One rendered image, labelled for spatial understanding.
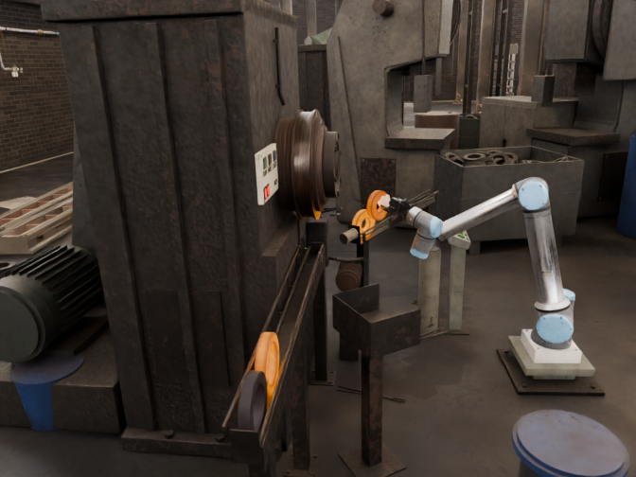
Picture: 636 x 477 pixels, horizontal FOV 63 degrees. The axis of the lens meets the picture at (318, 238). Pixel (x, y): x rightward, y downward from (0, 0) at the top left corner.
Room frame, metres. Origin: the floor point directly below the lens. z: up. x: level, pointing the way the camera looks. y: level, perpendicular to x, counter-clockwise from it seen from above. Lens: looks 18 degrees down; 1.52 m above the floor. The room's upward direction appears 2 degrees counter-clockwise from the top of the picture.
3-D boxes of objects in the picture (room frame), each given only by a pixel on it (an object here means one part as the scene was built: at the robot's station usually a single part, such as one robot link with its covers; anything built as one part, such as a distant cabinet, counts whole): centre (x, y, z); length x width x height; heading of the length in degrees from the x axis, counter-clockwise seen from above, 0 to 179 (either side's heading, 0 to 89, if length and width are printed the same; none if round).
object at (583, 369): (2.30, -1.15, 0.10); 0.32 x 0.32 x 0.04; 85
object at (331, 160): (2.23, -0.07, 1.11); 0.28 x 0.06 x 0.28; 172
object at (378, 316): (1.69, -0.20, 0.36); 0.26 x 0.20 x 0.72; 27
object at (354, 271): (2.55, -0.16, 0.27); 0.22 x 0.13 x 0.53; 172
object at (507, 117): (6.04, -2.39, 0.55); 1.10 x 0.53 x 1.10; 12
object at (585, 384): (2.30, -1.15, 0.04); 0.40 x 0.40 x 0.08; 85
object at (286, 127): (2.26, 0.10, 1.12); 0.47 x 0.10 x 0.47; 172
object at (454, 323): (2.81, -0.80, 0.31); 0.24 x 0.16 x 0.62; 172
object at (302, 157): (2.24, 0.02, 1.11); 0.47 x 0.06 x 0.47; 172
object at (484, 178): (4.48, -1.60, 0.39); 1.03 x 0.83 x 0.77; 97
